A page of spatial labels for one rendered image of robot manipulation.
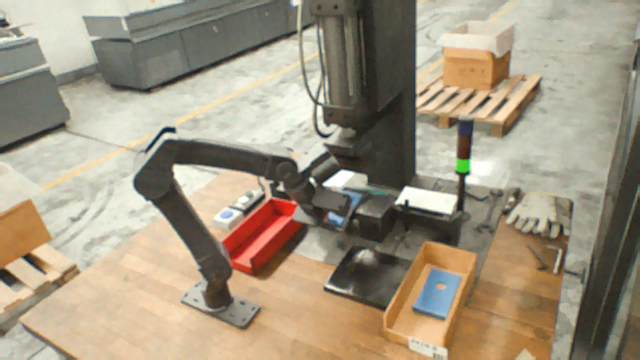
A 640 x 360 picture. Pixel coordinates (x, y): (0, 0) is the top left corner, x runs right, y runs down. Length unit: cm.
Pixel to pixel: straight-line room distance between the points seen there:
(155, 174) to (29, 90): 463
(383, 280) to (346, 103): 42
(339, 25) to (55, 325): 95
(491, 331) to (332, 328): 32
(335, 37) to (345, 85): 11
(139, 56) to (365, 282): 526
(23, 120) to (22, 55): 65
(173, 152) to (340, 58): 42
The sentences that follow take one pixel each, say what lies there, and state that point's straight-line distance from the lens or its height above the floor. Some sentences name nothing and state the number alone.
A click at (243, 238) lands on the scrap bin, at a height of 91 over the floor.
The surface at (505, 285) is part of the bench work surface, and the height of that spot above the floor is 90.
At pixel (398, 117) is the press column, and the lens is 126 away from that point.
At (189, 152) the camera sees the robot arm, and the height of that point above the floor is 131.
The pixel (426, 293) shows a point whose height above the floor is 91.
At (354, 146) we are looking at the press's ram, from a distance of 104.
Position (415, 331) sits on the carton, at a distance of 96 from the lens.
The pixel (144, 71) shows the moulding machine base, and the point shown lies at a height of 30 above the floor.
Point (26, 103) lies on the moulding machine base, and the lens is 542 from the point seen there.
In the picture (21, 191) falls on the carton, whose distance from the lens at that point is 297.
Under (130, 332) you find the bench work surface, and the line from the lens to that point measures 112.
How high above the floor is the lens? 164
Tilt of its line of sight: 30 degrees down
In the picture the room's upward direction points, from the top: 7 degrees counter-clockwise
